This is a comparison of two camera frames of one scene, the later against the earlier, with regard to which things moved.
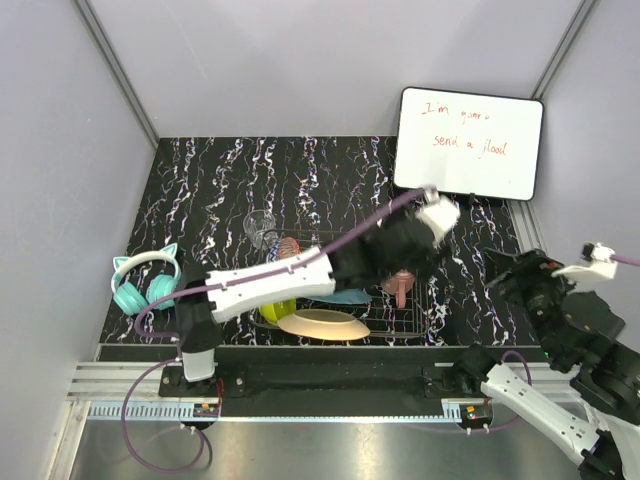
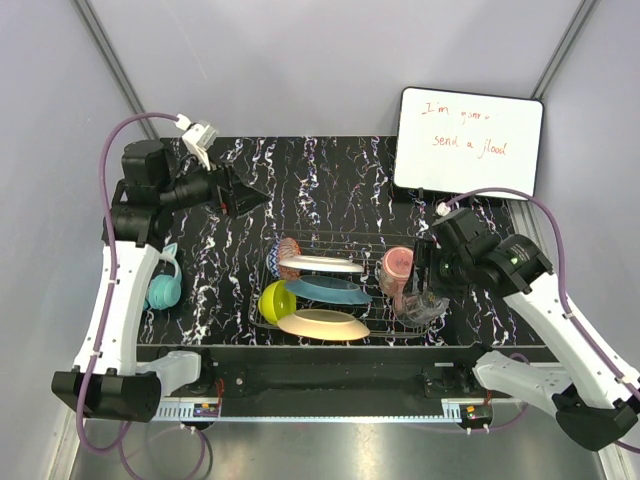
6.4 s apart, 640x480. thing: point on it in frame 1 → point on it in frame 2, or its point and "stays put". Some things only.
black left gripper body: [419, 252] → [198, 186]
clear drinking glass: [260, 226] → [418, 308]
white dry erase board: [468, 145] stays put
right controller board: [476, 415] stays put
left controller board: [206, 410] stays put
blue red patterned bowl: [286, 247] stays put
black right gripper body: [533, 286] → [452, 266]
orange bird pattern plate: [323, 325] stays put
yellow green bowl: [275, 310] stays put
